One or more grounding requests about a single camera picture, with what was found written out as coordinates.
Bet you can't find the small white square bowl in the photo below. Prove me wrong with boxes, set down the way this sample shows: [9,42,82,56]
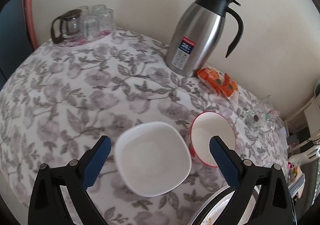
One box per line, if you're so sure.
[113,121,191,197]

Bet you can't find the smartphone on stand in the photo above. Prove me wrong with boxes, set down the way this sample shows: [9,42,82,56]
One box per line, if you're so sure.
[289,174,305,198]

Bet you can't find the white plate black rim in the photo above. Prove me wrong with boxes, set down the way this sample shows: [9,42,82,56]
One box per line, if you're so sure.
[197,187,259,224]

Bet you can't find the grey floral tablecloth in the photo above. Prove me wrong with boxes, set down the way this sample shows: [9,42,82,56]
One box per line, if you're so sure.
[1,29,288,223]

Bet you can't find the glass teapot black handle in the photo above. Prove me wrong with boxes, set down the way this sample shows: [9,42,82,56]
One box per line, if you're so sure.
[50,9,81,44]

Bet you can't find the small clear glass cups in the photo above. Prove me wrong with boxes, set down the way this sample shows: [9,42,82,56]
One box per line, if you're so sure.
[79,4,116,41]

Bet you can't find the orange snack packet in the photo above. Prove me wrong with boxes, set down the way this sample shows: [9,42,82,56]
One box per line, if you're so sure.
[197,68,239,104]

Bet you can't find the white lattice chair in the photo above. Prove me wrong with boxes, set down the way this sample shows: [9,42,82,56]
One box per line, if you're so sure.
[288,144,320,167]

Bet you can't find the white power strip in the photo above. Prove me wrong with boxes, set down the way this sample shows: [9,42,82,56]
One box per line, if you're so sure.
[278,118,289,150]

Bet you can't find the white side shelf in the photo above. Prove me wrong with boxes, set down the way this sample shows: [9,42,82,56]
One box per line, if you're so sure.
[285,95,320,137]

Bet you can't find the strawberry pattern red-rim bowl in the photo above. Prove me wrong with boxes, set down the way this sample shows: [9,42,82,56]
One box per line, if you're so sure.
[190,111,237,168]

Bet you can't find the stainless steel thermos jug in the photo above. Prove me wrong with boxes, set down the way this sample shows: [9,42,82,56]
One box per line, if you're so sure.
[165,0,244,77]

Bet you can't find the clear glass mug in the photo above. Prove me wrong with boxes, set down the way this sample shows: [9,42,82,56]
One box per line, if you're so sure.
[244,95,280,134]

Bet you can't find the stainless steel plate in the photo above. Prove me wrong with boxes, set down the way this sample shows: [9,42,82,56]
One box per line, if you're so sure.
[186,184,261,225]

